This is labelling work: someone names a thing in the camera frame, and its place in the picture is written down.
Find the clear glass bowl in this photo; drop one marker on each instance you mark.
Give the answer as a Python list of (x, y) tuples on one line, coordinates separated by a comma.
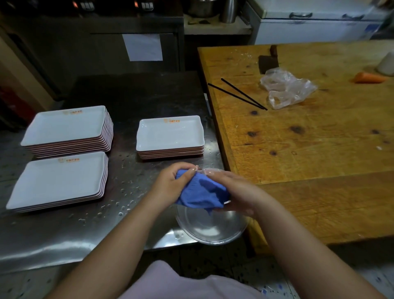
[(212, 228)]

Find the steel basin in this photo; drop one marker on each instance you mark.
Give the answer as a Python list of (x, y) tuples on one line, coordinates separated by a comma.
[(203, 7)]

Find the person's right forearm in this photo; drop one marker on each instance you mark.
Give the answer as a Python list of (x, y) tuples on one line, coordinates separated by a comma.
[(307, 255)]

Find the steel work table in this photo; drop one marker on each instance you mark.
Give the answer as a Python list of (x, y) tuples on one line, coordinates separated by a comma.
[(138, 92)]

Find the black induction cooker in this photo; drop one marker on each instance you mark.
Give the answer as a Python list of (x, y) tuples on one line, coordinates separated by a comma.
[(144, 5), (84, 5)]

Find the stack of white plates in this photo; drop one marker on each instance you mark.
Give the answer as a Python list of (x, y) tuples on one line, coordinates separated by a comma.
[(64, 126), (169, 134)]

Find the white chest freezer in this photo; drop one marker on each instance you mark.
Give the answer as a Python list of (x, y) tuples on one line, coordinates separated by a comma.
[(307, 30)]

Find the beige side counter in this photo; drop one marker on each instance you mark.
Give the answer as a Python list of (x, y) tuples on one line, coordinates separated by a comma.
[(215, 29)]

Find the wooden table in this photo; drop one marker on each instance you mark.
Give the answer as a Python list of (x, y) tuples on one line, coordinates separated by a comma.
[(307, 148)]

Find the person's left forearm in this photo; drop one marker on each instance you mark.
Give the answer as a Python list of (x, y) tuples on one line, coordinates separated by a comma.
[(107, 255)]

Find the white cup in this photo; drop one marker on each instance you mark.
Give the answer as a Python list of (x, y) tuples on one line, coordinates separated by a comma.
[(387, 64)]

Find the stainless steel cabinet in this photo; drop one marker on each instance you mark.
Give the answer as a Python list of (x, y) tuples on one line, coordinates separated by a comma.
[(77, 55)]

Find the person's right hand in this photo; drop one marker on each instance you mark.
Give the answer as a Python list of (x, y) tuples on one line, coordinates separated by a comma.
[(246, 197)]

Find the orange carrot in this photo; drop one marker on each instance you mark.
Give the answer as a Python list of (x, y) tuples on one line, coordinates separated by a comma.
[(369, 78)]

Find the person's left hand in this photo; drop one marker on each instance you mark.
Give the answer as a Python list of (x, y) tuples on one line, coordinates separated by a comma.
[(169, 188)]

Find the steel jug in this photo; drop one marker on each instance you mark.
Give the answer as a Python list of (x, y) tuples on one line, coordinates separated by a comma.
[(228, 10)]

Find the red fire extinguisher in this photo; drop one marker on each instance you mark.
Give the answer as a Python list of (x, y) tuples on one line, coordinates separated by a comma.
[(15, 106)]

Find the white paper sheet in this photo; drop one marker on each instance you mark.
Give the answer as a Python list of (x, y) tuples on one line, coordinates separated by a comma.
[(142, 47)]

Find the blue cloth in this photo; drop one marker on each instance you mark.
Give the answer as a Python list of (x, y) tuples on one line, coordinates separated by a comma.
[(200, 194)]

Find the crumpled clear plastic bag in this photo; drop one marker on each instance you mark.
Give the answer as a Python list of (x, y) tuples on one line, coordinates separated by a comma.
[(286, 89)]

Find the black chopstick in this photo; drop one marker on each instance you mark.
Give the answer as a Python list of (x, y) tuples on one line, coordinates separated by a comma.
[(243, 94), (237, 96)]

